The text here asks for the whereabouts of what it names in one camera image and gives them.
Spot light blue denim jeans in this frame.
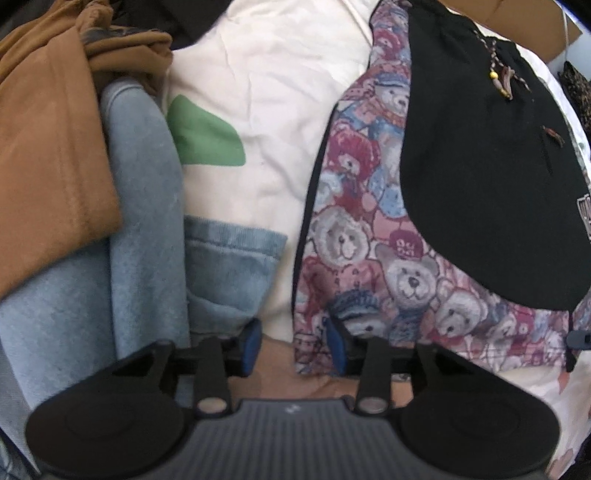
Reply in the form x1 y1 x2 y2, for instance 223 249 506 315
0 78 289 462

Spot cream bear printed blanket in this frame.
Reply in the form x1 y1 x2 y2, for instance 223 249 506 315
161 0 591 478

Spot brown cardboard sheet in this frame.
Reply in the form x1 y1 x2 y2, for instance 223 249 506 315
438 0 583 63

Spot brown garment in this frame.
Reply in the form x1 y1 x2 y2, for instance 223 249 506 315
0 0 174 301

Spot leopard print cloth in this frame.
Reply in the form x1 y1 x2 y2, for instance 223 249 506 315
558 60 591 130

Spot black clothes pile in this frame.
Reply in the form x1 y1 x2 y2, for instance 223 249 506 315
111 0 232 49

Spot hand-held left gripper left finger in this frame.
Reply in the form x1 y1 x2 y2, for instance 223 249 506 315
111 318 263 414

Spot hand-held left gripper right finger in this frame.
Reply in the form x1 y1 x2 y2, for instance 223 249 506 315
323 316 462 414

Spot black bear print shorts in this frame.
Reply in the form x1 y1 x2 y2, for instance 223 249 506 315
292 0 591 377

